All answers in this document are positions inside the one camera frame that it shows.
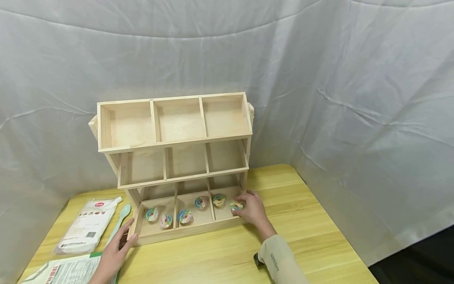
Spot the person's left hand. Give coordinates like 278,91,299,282
89,218,139,284

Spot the person's right hand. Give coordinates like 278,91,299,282
232,190,277,240

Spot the light green plastic spoon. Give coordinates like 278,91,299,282
105,204,132,247

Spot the white spouted pouch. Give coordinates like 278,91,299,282
54,197,123,255

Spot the printed green-edged packet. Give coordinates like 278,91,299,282
20,252,120,284

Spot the wooden three-tier shelf rack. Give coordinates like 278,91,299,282
88,92,255,247

